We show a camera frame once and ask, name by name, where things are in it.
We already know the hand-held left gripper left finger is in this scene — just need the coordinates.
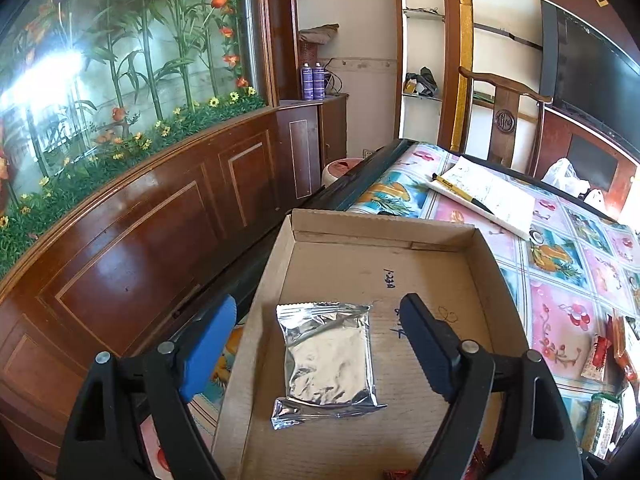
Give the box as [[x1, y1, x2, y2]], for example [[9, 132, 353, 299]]
[[56, 294, 238, 480]]

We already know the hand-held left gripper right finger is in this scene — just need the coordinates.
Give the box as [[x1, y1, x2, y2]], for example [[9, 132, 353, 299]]
[[398, 292, 585, 480]]

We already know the silver foil snack packet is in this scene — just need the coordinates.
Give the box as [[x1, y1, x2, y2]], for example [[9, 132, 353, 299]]
[[271, 302, 388, 431]]

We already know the cardboard box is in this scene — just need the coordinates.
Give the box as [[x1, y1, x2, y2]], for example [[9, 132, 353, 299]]
[[210, 208, 531, 480]]

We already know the red white candy packet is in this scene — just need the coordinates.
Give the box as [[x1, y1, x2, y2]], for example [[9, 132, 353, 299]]
[[581, 335, 613, 383]]

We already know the green cracker packet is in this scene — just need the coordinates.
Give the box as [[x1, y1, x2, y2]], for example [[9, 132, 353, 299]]
[[580, 392, 621, 461]]

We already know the orange cracker packet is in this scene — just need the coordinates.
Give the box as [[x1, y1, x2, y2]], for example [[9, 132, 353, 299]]
[[612, 314, 640, 382]]

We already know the printed fruit tablecloth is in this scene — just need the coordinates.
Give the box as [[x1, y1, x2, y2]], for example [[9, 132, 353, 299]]
[[137, 142, 640, 480]]

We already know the yellow black pen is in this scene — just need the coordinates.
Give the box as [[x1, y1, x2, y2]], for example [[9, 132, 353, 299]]
[[432, 174, 496, 216]]

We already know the white notebook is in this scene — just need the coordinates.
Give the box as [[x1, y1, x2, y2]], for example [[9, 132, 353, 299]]
[[426, 156, 537, 241]]

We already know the pink rice cooker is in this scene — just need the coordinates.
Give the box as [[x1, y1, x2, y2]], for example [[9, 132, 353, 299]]
[[320, 157, 368, 191]]

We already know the wooden chair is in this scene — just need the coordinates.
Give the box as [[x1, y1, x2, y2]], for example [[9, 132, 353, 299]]
[[457, 66, 553, 176]]

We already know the wooden television cabinet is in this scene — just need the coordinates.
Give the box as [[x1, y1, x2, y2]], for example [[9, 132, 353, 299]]
[[530, 104, 640, 221]]

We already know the dark bag bundle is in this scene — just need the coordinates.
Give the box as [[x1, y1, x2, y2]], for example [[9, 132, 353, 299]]
[[404, 66, 441, 97]]

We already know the white shelf unit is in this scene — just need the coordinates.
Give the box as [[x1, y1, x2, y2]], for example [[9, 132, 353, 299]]
[[400, 0, 447, 136]]

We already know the black television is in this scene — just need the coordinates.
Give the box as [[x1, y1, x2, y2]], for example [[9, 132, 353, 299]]
[[542, 0, 640, 148]]

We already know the brown cloth bundle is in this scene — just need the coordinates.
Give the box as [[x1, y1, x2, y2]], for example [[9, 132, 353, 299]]
[[299, 23, 340, 45]]

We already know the black cable bundle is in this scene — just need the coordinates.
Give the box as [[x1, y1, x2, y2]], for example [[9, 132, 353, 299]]
[[324, 59, 347, 97]]

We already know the flower wall panel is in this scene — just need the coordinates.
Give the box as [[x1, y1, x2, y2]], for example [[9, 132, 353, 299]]
[[0, 0, 278, 281]]

